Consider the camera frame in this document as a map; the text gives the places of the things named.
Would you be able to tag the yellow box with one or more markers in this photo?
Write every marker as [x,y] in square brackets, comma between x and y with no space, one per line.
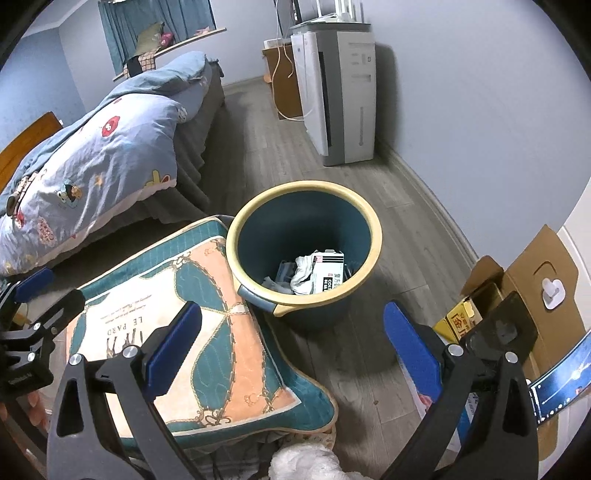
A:
[461,318]

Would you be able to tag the wooden window sill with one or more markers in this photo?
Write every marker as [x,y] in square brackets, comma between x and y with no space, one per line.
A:
[194,38]

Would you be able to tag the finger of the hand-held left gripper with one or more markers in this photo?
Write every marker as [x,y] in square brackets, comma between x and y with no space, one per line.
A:
[34,281]
[60,314]

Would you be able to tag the pink soft item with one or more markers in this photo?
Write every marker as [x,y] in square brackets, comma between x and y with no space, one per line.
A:
[166,38]

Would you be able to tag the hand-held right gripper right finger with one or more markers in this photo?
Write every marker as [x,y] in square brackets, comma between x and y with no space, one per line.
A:
[411,350]

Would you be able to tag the dark plastic hook plate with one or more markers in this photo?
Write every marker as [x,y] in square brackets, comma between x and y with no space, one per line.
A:
[512,318]

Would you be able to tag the person's left hand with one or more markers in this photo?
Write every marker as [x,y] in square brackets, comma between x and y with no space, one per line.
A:
[34,400]

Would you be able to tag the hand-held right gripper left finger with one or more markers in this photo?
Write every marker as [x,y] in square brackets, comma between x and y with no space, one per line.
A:
[173,348]

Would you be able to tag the smartphone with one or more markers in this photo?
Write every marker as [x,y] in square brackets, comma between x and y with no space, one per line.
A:
[563,374]

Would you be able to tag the white adhesive hook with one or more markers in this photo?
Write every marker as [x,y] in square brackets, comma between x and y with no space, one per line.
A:
[553,293]

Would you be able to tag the white and green medicine box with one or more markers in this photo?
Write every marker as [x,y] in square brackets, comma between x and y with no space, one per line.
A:
[328,272]

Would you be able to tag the black item on sill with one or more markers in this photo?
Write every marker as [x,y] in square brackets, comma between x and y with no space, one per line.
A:
[134,67]

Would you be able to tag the blue face mask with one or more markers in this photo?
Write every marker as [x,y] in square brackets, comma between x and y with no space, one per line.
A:
[279,277]

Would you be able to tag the plaid cloth item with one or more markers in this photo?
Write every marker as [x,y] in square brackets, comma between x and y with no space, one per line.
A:
[147,61]

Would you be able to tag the olive pillow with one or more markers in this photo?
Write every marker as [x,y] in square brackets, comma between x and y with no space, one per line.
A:
[150,39]

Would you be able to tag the white router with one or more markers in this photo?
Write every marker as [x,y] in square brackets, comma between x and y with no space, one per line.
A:
[344,8]

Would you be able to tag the wooden bed with grey skirt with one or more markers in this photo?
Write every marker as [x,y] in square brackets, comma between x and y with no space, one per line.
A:
[198,138]

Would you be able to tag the twisted white tissue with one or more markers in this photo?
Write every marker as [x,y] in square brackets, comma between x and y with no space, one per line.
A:
[302,274]

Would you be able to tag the teal and orange patterned cushion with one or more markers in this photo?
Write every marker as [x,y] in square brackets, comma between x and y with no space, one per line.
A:
[217,286]

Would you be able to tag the bed with cartoon blue duvet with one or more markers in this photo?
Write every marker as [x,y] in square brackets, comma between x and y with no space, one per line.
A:
[92,161]

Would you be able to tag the white air purifier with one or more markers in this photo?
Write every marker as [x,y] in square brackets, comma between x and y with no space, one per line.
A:
[351,92]

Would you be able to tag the brown cardboard box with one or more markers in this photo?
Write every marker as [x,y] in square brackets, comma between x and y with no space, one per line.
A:
[531,263]

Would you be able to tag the colourful printed box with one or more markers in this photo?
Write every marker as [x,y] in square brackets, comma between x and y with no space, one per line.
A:
[427,401]

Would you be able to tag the wooden cabinet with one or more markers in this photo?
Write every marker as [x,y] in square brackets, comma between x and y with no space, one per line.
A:
[288,83]

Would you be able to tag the blue bin with yellow rim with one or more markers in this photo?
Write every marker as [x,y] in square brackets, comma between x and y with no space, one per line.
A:
[323,212]

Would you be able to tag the teal curtain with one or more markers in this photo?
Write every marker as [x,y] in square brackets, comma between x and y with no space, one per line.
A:
[138,18]

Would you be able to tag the white furry rug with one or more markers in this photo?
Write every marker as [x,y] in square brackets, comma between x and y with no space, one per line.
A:
[304,464]

